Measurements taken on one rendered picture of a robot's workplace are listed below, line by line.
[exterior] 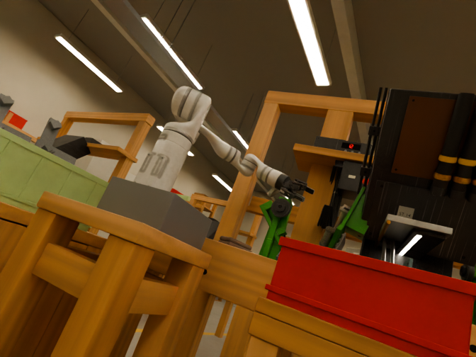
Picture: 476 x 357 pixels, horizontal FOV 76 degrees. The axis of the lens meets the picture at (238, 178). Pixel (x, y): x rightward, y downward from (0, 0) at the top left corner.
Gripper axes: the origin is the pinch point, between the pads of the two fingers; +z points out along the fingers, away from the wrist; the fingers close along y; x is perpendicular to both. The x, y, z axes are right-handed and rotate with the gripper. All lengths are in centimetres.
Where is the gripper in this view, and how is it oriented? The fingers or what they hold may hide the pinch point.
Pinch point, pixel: (307, 195)
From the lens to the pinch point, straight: 129.7
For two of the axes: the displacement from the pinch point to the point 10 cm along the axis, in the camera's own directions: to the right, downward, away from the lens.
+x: -1.8, 8.5, 4.9
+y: 6.0, -2.9, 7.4
